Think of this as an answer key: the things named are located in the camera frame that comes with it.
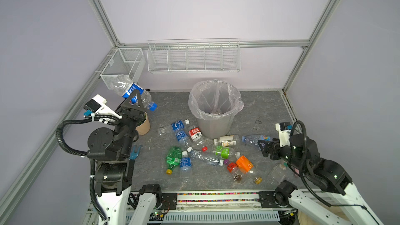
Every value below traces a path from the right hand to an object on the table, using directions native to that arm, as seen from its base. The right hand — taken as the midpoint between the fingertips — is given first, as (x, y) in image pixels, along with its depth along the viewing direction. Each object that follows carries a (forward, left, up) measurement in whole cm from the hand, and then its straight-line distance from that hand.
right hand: (267, 141), depth 67 cm
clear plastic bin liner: (+35, +22, -12) cm, 42 cm away
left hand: (+5, +49, +25) cm, 55 cm away
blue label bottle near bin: (+19, +44, -19) cm, 51 cm away
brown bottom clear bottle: (-8, +10, -23) cm, 26 cm away
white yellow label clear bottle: (+11, +14, -20) cm, 27 cm away
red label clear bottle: (+14, +33, -19) cm, 41 cm away
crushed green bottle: (+1, +45, -21) cm, 49 cm away
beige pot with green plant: (+16, +63, -14) cm, 67 cm away
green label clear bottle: (+3, +16, -20) cm, 26 cm away
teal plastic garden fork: (+3, +68, -23) cm, 72 cm away
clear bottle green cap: (-7, -11, -24) cm, 28 cm away
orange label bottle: (-3, +6, -21) cm, 22 cm away
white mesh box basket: (+56, +78, +3) cm, 96 cm away
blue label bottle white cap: (-4, +38, -20) cm, 43 cm away
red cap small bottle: (-4, +14, -20) cm, 25 cm away
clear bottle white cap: (0, +27, -20) cm, 34 cm away
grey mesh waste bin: (+15, +22, -14) cm, 30 cm away
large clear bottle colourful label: (+12, -2, -22) cm, 25 cm away
